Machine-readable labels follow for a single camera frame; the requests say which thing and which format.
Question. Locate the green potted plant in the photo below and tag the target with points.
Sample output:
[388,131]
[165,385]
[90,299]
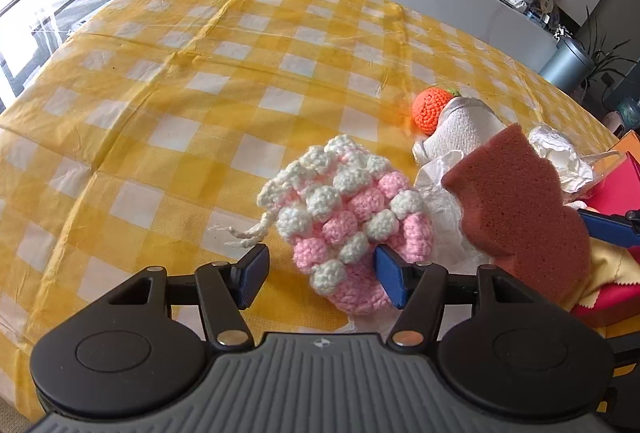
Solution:
[602,58]

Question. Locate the white towel cloth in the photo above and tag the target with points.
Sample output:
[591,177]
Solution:
[460,133]

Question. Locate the yellow checkered tablecloth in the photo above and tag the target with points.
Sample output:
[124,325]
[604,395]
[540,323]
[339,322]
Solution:
[200,113]

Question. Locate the yellow cloth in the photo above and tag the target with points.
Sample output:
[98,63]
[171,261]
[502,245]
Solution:
[612,268]

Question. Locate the grey trash can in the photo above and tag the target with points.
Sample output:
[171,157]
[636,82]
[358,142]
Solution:
[565,63]

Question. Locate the red box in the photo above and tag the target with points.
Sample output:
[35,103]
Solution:
[620,193]

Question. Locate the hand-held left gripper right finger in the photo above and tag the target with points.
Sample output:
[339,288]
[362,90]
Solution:
[387,278]

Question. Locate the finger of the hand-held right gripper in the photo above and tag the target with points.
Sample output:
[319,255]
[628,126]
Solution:
[605,225]

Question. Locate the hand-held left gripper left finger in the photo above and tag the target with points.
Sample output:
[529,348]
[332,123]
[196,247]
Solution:
[252,280]

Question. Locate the brown sponge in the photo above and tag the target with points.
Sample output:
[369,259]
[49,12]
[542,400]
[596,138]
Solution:
[515,213]

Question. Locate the orange crocheted ball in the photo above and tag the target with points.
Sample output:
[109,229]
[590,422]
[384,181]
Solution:
[430,110]

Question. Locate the pink white crocheted pouch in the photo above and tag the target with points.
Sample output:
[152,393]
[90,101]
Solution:
[345,213]

